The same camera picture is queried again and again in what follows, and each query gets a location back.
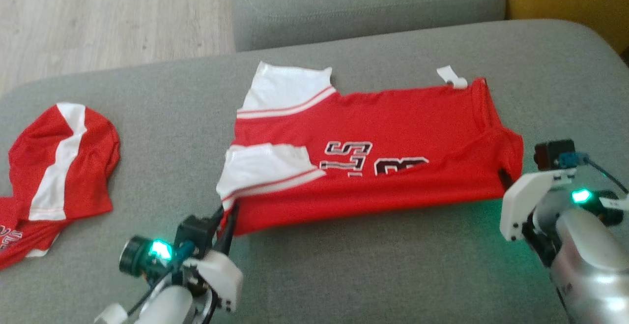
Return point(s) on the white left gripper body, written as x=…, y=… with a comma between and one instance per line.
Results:
x=223, y=275

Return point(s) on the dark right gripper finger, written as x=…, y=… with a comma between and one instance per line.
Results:
x=505, y=179

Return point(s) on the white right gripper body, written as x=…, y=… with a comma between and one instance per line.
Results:
x=518, y=201

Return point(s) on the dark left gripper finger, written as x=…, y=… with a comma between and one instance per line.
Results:
x=217, y=220
x=230, y=230

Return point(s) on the red white-sleeved Bulls T-shirt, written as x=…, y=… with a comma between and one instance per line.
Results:
x=393, y=132

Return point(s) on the red white-striped Bulls shorts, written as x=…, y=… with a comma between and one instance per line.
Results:
x=64, y=157

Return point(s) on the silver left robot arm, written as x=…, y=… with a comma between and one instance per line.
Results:
x=162, y=304

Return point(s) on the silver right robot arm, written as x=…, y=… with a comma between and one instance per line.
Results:
x=585, y=260

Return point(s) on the wide grey sofa seat cushion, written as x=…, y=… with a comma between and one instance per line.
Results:
x=344, y=275

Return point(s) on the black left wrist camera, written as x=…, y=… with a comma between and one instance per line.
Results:
x=194, y=233

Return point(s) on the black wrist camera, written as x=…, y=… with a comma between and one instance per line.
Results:
x=550, y=154
x=194, y=233

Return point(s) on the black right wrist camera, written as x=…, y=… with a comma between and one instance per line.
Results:
x=550, y=154

